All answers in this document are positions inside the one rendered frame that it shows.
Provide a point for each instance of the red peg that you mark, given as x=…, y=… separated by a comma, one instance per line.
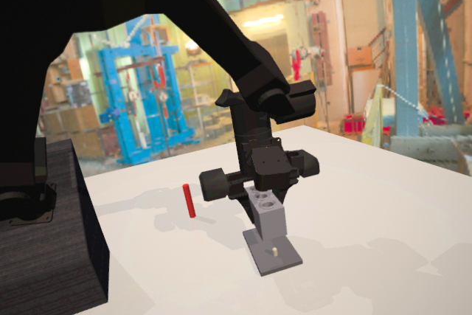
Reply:
x=188, y=197

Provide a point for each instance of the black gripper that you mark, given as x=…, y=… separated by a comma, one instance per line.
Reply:
x=215, y=184

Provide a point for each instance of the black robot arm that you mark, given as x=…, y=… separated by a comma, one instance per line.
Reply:
x=33, y=33

